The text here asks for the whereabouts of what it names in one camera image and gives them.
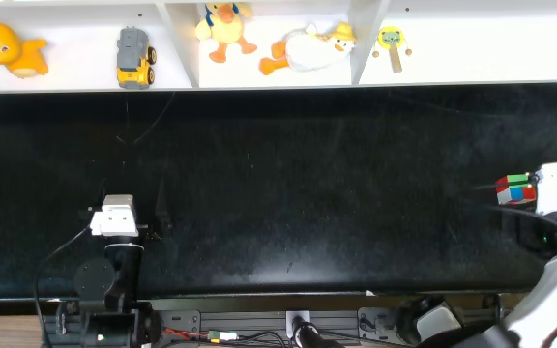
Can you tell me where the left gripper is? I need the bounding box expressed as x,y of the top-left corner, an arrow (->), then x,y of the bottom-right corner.
95,175 -> 171,243

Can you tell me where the grey and yellow toy truck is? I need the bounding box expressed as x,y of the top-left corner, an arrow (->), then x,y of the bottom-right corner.
115,26 -> 159,91

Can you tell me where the orange dinosaur toy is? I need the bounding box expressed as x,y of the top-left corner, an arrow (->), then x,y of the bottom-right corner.
0,20 -> 50,79

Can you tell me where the yellow rattle drum toy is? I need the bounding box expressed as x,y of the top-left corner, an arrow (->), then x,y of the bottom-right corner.
371,26 -> 413,74

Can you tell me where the many-coloured puzzle cube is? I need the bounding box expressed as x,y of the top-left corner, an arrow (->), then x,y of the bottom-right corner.
494,173 -> 538,207

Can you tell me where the white plush duck yellow hat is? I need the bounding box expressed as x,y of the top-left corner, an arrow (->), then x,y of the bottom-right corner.
258,21 -> 358,76

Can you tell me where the white shelf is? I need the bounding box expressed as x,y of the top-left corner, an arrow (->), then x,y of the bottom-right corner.
0,0 -> 557,94

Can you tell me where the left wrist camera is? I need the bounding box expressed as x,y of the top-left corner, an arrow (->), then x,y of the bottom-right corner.
89,194 -> 140,238

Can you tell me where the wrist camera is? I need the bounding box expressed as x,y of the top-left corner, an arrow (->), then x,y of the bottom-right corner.
89,194 -> 140,238
533,160 -> 557,217

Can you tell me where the mounting rail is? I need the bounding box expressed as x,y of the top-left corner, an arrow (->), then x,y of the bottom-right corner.
41,307 -> 502,348

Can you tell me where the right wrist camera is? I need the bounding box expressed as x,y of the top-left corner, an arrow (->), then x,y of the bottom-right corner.
533,160 -> 557,217

